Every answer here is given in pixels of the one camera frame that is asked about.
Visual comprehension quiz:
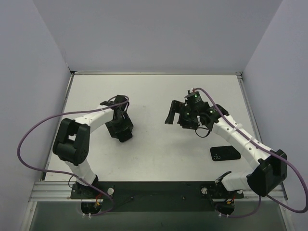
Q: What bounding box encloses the black phone case with phone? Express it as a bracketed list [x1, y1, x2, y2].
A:
[117, 130, 133, 142]

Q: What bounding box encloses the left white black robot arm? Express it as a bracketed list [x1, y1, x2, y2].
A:
[52, 95, 134, 198]

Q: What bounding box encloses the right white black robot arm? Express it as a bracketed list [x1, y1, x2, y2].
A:
[165, 91, 287, 197]

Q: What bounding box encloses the black phone case on table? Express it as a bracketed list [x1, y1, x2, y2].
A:
[210, 146, 241, 162]

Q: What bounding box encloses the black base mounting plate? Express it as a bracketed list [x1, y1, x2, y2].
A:
[70, 180, 245, 213]

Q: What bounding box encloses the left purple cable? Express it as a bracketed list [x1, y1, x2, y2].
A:
[18, 95, 130, 216]

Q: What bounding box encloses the purple cable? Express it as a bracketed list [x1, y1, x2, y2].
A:
[190, 87, 308, 218]
[18, 95, 130, 216]

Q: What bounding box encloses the aluminium front rail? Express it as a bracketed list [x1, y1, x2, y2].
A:
[29, 181, 71, 202]

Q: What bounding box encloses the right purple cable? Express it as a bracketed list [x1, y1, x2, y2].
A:
[190, 87, 308, 218]

